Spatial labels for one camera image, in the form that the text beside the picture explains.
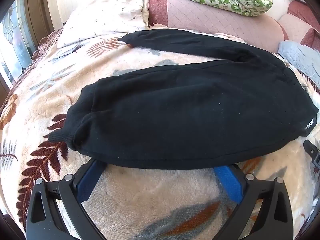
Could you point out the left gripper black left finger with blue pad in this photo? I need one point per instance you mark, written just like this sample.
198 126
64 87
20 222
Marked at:
56 210

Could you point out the black pants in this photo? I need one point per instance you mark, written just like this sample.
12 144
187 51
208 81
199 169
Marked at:
241 104

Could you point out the floral fleece blanket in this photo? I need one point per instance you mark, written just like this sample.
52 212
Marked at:
126 203

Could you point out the cream floral pillow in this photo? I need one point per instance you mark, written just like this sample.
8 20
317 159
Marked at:
104 18

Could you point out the pink quilted headboard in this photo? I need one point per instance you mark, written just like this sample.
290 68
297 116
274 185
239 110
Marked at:
263 31

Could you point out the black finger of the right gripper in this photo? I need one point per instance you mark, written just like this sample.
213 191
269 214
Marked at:
313 152

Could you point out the stained glass window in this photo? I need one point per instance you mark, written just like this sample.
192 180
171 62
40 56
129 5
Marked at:
17 46

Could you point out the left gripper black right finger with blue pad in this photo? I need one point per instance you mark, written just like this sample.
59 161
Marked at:
263 209

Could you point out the light blue quilted cloth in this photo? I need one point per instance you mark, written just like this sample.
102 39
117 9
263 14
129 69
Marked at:
303 58

